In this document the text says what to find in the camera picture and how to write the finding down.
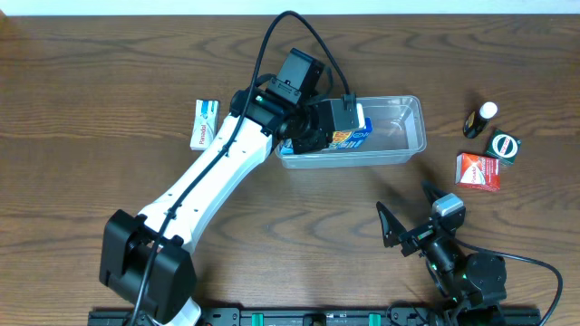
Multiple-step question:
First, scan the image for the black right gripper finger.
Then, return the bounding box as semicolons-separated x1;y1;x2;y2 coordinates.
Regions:
421;180;448;204
376;201;407;247

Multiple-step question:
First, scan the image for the blue toothpaste box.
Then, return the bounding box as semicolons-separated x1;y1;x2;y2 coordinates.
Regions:
278;117;374;156

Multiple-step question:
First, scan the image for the red white medicine box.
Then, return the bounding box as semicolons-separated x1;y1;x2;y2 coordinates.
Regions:
455;153;500;192

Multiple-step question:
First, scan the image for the clear plastic container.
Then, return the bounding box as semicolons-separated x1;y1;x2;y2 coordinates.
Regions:
275;95;427;168

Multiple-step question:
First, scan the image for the dark green small box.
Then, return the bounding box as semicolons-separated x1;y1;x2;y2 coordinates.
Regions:
485;129;522;166

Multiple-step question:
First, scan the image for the white Panadol box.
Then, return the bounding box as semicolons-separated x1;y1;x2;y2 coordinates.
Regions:
189;100;220;150

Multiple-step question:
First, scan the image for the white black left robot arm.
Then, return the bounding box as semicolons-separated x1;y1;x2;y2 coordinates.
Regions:
99;87;364;325

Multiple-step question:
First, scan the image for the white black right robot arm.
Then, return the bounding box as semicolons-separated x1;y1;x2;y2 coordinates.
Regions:
376;181;507;325

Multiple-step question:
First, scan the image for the dark bottle white cap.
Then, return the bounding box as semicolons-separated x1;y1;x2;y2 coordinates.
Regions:
463;101;498;139

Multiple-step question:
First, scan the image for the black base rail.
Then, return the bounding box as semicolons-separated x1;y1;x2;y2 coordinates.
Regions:
87;306;542;326

